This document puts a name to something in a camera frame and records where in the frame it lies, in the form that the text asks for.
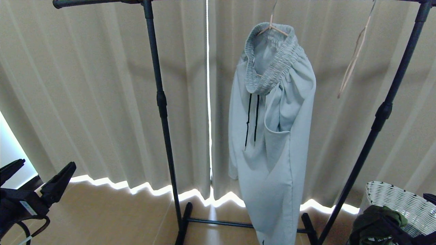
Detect pink clothes hanger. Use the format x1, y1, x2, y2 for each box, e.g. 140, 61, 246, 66
337, 0, 377, 99
256, 0, 289, 37

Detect white laundry basket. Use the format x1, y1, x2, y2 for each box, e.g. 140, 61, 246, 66
358, 181, 436, 245

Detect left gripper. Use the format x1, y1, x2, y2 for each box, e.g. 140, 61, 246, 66
0, 159, 77, 229

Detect black clothes rack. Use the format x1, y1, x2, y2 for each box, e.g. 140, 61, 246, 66
53, 0, 436, 245

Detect black cable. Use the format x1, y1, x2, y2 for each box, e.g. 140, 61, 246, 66
15, 221, 33, 245

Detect green garment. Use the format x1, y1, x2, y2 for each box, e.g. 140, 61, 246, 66
348, 205, 408, 245

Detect beige curtain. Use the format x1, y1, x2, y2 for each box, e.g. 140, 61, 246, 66
0, 0, 436, 211

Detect pale grey shorts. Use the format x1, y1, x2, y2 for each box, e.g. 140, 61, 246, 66
228, 22, 316, 245

